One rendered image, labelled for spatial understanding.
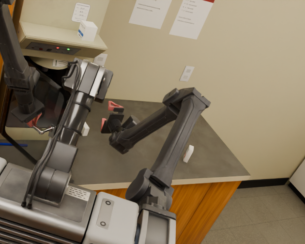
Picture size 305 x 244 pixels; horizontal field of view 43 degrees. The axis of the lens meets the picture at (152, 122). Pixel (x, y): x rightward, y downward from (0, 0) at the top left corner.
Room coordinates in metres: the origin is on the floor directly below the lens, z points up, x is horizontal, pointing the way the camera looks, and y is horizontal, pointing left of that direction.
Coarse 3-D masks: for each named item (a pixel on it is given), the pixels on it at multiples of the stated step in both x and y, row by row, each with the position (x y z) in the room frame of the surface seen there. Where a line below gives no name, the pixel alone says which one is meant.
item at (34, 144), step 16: (32, 64) 1.27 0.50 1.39; (48, 80) 1.23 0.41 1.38; (48, 96) 1.22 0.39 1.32; (64, 96) 1.19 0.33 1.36; (48, 112) 1.21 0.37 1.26; (16, 128) 1.27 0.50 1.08; (32, 128) 1.24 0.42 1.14; (16, 144) 1.26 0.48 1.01; (32, 144) 1.23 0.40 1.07; (32, 160) 1.22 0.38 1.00
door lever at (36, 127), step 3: (33, 123) 1.18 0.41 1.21; (33, 126) 1.17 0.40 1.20; (36, 126) 1.17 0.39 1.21; (48, 126) 1.20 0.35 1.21; (36, 129) 1.16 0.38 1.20; (39, 129) 1.16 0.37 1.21; (42, 129) 1.17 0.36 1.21; (45, 129) 1.18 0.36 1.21; (48, 129) 1.19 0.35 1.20; (51, 129) 1.20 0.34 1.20; (39, 132) 1.15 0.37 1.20; (42, 132) 1.16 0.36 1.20
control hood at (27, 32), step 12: (24, 24) 1.30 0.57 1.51; (36, 24) 1.34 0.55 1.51; (24, 36) 1.23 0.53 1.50; (36, 36) 1.25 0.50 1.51; (48, 36) 1.29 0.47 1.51; (60, 36) 1.33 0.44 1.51; (72, 36) 1.38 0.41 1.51; (96, 36) 1.48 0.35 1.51; (24, 48) 1.31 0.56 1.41; (84, 48) 1.38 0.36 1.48; (96, 48) 1.40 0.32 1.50
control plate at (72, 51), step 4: (32, 44) 1.28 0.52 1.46; (36, 44) 1.28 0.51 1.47; (40, 44) 1.29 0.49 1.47; (44, 44) 1.29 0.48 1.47; (28, 48) 1.31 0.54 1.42; (32, 48) 1.32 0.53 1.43; (36, 48) 1.32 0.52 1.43; (44, 48) 1.33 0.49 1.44; (48, 48) 1.33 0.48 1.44; (52, 48) 1.34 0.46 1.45; (56, 48) 1.34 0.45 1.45; (60, 48) 1.35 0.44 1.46; (64, 48) 1.35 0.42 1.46; (68, 48) 1.36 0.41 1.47; (72, 48) 1.36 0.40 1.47; (76, 48) 1.37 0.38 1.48; (56, 52) 1.38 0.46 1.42; (60, 52) 1.38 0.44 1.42; (64, 52) 1.39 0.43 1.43; (72, 52) 1.40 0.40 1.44
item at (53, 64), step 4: (32, 60) 1.42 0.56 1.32; (36, 60) 1.42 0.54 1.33; (40, 60) 1.42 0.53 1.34; (44, 60) 1.43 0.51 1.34; (48, 60) 1.43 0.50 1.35; (52, 60) 1.44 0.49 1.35; (56, 60) 1.45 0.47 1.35; (60, 60) 1.46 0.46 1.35; (40, 64) 1.42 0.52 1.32; (44, 64) 1.42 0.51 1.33; (48, 64) 1.43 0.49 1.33; (52, 64) 1.43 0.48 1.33; (56, 64) 1.44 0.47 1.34; (60, 64) 1.46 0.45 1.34; (64, 64) 1.48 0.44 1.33; (52, 68) 1.43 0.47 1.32; (56, 68) 1.44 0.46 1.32; (60, 68) 1.46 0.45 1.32; (64, 68) 1.48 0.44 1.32
